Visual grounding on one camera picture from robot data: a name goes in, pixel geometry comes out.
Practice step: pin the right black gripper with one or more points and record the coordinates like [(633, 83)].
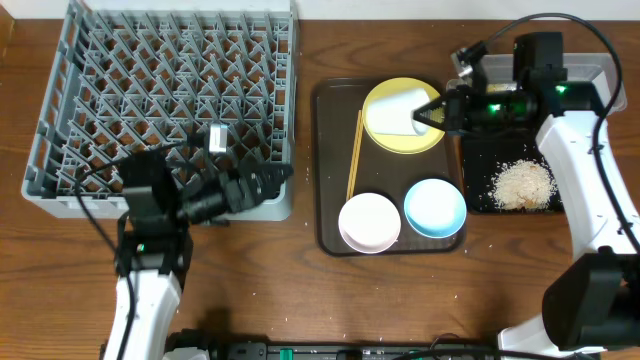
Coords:
[(455, 120)]

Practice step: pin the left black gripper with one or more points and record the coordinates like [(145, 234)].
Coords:
[(242, 189)]

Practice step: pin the white cup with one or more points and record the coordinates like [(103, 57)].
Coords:
[(393, 114)]

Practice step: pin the light blue bowl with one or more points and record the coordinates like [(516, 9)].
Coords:
[(435, 208)]

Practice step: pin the white bowl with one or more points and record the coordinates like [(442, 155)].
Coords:
[(369, 223)]

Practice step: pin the leftover rice pile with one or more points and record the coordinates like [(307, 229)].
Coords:
[(522, 185)]

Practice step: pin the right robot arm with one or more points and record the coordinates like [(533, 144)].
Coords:
[(594, 305)]

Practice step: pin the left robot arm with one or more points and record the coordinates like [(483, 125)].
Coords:
[(154, 250)]

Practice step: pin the black waste tray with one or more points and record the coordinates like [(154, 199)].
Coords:
[(484, 159)]

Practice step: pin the grey dishwasher rack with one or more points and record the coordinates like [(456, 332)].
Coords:
[(135, 75)]

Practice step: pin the yellow plate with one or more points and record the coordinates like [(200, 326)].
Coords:
[(402, 144)]

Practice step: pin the clear plastic bin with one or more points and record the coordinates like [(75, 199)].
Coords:
[(600, 75)]

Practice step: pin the wooden chopstick right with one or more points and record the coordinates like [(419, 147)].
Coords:
[(356, 155)]

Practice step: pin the dark brown serving tray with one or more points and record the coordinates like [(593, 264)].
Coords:
[(335, 105)]

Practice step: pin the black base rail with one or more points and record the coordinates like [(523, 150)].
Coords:
[(350, 351)]

